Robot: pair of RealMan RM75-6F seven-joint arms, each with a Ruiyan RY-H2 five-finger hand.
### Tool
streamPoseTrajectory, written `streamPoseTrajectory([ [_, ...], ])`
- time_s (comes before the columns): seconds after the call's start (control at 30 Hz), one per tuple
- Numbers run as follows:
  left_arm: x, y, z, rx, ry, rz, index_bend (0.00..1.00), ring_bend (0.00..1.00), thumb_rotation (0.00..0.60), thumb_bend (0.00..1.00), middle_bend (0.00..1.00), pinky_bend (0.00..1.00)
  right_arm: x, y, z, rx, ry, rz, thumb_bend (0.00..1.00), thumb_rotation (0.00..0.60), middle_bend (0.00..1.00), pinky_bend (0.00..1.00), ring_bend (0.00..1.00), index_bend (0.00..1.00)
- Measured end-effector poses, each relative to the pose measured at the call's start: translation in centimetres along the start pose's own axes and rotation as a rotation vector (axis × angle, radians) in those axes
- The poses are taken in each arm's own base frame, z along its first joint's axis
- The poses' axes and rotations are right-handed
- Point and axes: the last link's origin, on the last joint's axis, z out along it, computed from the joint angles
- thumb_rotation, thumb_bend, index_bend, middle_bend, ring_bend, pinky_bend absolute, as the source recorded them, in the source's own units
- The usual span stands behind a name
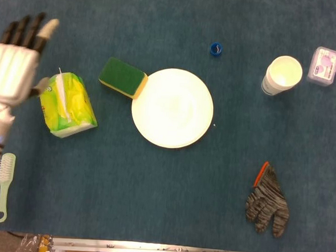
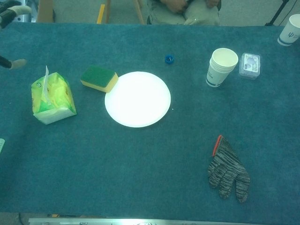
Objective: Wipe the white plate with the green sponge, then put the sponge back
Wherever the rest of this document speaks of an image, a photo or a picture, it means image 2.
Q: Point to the white paper cup blue logo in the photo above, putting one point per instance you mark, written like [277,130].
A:
[290,30]

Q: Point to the grey striped work glove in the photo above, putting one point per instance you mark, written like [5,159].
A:
[225,168]

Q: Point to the grey metal frame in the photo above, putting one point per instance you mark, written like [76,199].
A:
[25,17]

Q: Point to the aluminium rail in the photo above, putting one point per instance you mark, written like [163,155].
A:
[140,221]

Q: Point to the blue bottle cap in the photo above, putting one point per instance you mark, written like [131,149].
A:
[166,60]

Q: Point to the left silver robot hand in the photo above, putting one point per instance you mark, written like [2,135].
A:
[21,9]

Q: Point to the white round plate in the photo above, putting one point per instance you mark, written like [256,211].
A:
[138,100]

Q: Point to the clear purple plastic box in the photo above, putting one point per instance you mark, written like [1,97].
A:
[250,65]

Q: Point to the green yellow sponge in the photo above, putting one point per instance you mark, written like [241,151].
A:
[98,76]

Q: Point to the green yellow tissue pack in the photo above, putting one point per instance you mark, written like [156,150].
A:
[56,98]

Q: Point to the seated person khaki trousers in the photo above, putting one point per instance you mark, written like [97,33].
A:
[201,16]

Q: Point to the teal carpet table cover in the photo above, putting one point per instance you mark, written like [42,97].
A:
[164,152]

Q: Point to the wooden leg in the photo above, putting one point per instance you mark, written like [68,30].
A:
[139,12]
[107,11]

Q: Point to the yellow strip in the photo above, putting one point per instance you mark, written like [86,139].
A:
[100,15]

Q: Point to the black tripod leg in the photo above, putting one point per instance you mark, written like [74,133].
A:
[277,12]

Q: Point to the stacked white paper cups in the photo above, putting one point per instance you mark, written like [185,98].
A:
[220,70]

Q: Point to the brown cardboard box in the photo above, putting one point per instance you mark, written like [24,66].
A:
[45,10]

